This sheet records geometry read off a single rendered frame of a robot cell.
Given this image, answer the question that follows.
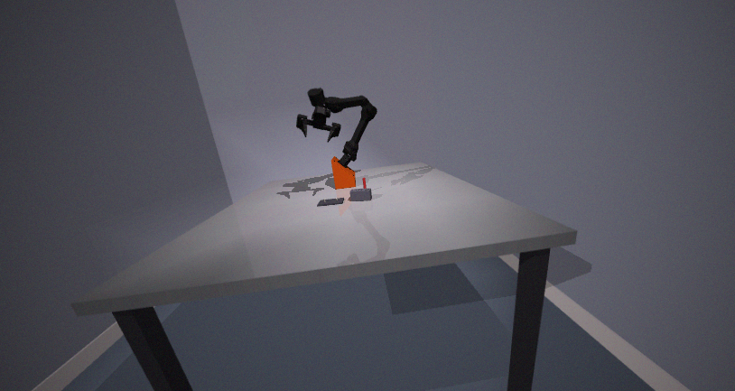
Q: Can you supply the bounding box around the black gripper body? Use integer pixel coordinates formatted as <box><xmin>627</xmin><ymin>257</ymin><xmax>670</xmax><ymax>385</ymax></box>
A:
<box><xmin>296</xmin><ymin>114</ymin><xmax>341</xmax><ymax>136</ymax></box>

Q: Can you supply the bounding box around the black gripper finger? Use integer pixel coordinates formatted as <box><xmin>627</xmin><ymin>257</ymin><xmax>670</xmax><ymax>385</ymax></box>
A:
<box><xmin>299</xmin><ymin>118</ymin><xmax>307</xmax><ymax>137</ymax></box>
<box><xmin>328</xmin><ymin>126</ymin><xmax>338</xmax><ymax>142</ymax></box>

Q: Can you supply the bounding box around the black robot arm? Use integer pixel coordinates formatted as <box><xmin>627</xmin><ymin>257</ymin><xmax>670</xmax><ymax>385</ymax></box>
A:
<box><xmin>307</xmin><ymin>88</ymin><xmax>377</xmax><ymax>168</ymax></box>

